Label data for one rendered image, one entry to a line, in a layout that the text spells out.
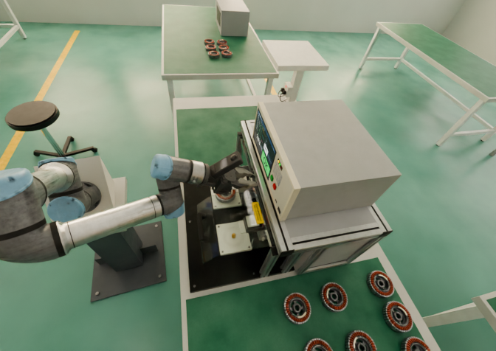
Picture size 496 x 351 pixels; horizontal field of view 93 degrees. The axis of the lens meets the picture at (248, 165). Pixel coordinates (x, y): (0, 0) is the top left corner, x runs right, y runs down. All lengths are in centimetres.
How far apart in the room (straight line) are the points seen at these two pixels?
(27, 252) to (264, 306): 83
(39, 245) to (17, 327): 148
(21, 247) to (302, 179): 73
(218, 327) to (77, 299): 122
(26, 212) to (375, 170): 98
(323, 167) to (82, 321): 177
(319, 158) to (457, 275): 212
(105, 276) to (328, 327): 150
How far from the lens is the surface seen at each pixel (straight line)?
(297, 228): 88
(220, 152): 154
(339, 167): 83
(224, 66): 246
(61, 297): 216
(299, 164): 78
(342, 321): 124
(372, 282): 131
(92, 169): 135
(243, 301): 114
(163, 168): 71
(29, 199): 77
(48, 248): 79
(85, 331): 204
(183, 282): 117
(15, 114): 258
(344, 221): 97
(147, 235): 210
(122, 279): 203
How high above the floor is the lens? 187
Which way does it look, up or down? 49 degrees down
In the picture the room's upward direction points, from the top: 10 degrees clockwise
